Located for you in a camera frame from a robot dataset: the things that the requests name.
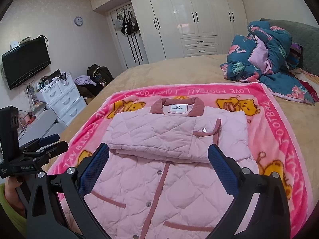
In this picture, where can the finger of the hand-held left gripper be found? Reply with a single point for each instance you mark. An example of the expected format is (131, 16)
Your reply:
(48, 138)
(53, 148)

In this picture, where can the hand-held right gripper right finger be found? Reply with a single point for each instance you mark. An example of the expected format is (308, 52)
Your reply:
(223, 171)

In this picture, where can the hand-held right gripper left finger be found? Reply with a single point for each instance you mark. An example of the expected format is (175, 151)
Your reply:
(93, 171)

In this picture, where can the pink quilted jacket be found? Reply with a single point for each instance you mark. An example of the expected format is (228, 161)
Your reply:
(154, 179)

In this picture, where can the person's left forearm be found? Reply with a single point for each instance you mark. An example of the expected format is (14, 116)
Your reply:
(7, 211)

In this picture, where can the black clothes hanger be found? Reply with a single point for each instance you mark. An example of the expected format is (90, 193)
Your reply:
(59, 76)

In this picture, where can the dark clothes pile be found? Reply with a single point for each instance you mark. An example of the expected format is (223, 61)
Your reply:
(92, 89)

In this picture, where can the person's left hand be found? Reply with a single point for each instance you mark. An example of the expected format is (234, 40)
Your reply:
(16, 189)

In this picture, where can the white side table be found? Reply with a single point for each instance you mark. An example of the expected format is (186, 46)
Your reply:
(37, 127)

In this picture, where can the white drawer unit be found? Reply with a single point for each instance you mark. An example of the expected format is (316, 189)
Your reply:
(62, 97)

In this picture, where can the pink bear printed blanket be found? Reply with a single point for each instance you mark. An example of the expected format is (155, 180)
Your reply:
(269, 129)

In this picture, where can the lavender cloth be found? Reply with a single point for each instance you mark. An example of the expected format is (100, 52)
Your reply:
(82, 81)

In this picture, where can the black television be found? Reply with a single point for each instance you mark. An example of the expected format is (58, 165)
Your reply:
(25, 63)

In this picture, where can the dark bag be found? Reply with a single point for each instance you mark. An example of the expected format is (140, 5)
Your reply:
(99, 73)

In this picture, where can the small white box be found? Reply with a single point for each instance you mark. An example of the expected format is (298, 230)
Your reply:
(15, 45)

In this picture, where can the bed with beige cover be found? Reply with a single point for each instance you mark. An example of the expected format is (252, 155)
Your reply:
(174, 72)

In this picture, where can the red patterned blanket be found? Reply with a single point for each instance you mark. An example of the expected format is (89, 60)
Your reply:
(307, 82)

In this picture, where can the blue floral quilt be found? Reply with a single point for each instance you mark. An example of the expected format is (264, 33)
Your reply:
(269, 52)

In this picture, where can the purple striped cloth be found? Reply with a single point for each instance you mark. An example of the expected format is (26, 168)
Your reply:
(296, 54)

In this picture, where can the grey padded headboard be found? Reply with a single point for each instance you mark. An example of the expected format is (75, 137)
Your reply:
(304, 37)

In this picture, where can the white wardrobe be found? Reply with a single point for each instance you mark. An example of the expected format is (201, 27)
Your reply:
(194, 17)

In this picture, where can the round wall clock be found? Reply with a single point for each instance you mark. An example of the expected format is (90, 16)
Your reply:
(78, 21)

